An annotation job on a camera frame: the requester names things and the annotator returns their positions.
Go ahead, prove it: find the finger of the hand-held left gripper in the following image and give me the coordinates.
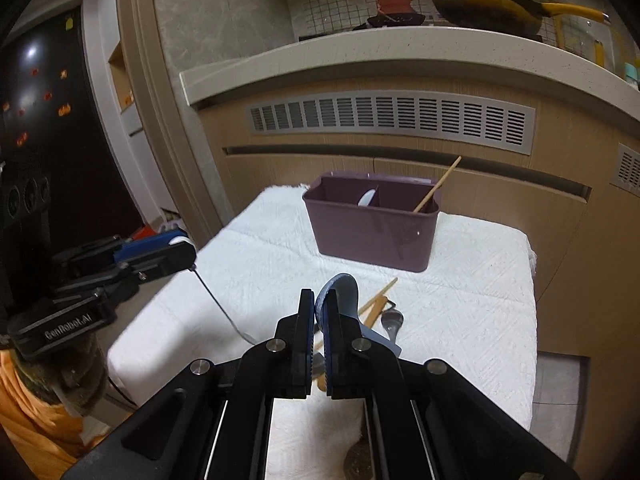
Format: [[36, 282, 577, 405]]
[[52, 231, 190, 267], [50, 242, 197, 313]]

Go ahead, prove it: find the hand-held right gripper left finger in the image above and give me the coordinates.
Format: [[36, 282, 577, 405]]
[[62, 289, 317, 480]]

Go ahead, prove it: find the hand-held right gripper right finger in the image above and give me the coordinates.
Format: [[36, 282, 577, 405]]
[[318, 290, 581, 480]]

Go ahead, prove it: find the blue ceramic spoon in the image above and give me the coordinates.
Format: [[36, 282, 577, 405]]
[[315, 273, 402, 359]]

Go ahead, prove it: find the thin metal utensil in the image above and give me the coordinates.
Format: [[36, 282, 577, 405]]
[[192, 266, 259, 346]]

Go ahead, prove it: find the purple plastic utensil caddy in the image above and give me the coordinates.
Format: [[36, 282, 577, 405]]
[[302, 171, 440, 274]]

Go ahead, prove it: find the wooden chopstick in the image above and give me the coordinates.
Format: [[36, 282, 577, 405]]
[[358, 277, 399, 313], [413, 156, 462, 213], [361, 296, 392, 330]]

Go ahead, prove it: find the metal spoon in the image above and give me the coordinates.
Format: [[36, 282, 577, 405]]
[[381, 309, 405, 344]]

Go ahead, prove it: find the white textured cloth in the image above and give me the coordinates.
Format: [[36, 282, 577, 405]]
[[106, 185, 539, 480]]

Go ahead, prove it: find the person's orange garment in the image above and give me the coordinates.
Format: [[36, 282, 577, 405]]
[[0, 350, 117, 480]]

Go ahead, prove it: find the black appliance with stickers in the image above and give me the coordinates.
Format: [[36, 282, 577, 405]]
[[0, 5, 146, 306]]

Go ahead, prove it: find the long grey vent grille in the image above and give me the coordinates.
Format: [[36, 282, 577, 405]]
[[245, 91, 536, 155]]

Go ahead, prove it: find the white stone countertop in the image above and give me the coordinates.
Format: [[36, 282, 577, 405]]
[[180, 25, 640, 123]]

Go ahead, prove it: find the small grey vent grille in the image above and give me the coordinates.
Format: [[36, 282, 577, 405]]
[[616, 142, 640, 191]]

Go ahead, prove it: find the clear glass jar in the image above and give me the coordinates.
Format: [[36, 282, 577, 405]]
[[555, 12, 626, 79]]

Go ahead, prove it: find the black cable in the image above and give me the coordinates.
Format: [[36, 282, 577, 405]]
[[107, 375, 139, 409]]

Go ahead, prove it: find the wooden door frame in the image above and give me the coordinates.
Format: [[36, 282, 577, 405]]
[[115, 0, 226, 251]]

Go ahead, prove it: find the black pan with yellow handle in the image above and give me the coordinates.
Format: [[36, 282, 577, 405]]
[[427, 0, 611, 39]]

